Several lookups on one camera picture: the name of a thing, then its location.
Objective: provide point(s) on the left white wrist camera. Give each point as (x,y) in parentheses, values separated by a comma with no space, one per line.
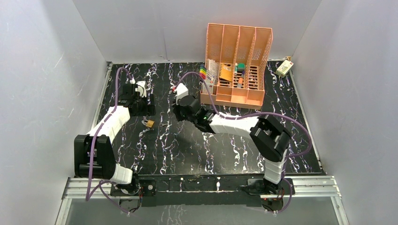
(140,87)

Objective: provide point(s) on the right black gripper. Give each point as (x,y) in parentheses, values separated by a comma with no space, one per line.
(176,110)

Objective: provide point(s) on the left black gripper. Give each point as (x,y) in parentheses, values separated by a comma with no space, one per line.
(146,105)

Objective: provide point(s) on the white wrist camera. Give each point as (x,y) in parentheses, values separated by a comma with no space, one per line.
(180,91)
(140,87)

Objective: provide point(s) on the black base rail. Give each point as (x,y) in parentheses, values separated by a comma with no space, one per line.
(200,189)

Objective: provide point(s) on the white card boxes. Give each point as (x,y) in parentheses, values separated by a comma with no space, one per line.
(212,75)

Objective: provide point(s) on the orange plastic file organizer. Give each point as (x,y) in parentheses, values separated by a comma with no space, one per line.
(236,58)

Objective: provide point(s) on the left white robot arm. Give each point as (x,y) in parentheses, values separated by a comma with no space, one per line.
(93,152)

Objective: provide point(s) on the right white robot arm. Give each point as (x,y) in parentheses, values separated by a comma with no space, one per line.
(270,137)

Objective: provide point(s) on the orange booklet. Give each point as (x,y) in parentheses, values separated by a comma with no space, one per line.
(226,73)

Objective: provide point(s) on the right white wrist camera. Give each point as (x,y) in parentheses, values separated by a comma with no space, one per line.
(180,91)

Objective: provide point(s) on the brass padlock with keys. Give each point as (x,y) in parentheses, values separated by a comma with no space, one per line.
(149,123)

